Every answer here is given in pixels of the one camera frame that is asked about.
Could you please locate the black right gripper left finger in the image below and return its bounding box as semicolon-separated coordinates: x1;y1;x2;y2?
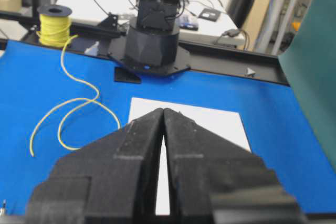
25;109;163;223

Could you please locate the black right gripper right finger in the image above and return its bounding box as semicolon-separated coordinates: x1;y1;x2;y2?
164;109;307;223

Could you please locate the yellow solder wire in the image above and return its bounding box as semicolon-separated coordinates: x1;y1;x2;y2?
29;14;121;157

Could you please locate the black solder spool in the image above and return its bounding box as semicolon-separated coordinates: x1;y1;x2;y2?
36;4;72;48

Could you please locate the white foam board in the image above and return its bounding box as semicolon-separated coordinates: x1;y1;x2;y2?
129;97;251;216

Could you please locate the green backdrop panel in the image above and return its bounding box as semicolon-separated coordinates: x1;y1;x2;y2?
279;0;335;172

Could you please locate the black aluminium frame rail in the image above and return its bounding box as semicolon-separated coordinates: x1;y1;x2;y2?
0;10;292;86

